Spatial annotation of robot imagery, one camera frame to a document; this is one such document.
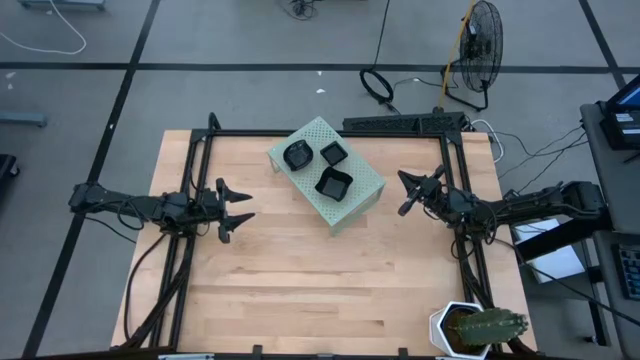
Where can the green cactus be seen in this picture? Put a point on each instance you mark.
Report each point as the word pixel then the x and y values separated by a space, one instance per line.
pixel 487 327

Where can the black perforated metal box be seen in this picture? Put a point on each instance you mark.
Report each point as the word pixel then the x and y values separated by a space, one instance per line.
pixel 400 123

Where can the black round cup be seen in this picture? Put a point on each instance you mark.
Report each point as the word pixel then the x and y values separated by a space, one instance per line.
pixel 298 155

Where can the black keypad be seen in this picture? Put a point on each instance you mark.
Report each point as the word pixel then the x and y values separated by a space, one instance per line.
pixel 631 272

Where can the black laptop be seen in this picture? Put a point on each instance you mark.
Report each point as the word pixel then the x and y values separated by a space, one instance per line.
pixel 625 125

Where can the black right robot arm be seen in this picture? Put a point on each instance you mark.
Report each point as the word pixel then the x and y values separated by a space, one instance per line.
pixel 530 205

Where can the black floor fan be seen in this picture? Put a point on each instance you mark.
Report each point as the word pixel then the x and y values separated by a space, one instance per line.
pixel 480 50

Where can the grey floor bar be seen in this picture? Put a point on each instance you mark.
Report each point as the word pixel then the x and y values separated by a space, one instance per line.
pixel 22 119

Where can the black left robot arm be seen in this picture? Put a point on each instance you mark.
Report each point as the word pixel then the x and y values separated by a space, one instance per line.
pixel 130 205

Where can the white hexagonal plant pot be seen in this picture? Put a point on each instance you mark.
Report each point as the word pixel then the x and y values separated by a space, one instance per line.
pixel 437 325

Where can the pale green perforated metal shelf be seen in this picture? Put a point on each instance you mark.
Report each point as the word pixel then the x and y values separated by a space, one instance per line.
pixel 365 190

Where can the black aluminium table frame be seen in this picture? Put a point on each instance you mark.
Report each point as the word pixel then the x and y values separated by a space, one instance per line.
pixel 240 133

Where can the black wavy square mini plate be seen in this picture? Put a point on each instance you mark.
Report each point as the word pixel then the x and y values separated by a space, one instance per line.
pixel 333 185

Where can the black caster foot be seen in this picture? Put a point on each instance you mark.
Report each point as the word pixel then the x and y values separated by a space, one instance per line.
pixel 6 167

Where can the grey side cart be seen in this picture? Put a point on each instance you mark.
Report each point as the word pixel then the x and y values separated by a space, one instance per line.
pixel 615 165

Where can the small square black plate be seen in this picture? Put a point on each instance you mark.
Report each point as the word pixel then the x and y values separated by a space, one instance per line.
pixel 334 153

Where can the grey furniture base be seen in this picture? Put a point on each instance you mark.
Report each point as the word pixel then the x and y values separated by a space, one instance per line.
pixel 60 4

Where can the black cart beam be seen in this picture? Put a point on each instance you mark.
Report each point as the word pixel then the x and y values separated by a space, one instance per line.
pixel 565 235

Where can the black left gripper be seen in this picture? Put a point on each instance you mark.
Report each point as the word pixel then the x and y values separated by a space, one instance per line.
pixel 222 210

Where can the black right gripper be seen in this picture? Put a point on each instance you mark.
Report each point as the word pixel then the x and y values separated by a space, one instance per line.
pixel 436 197

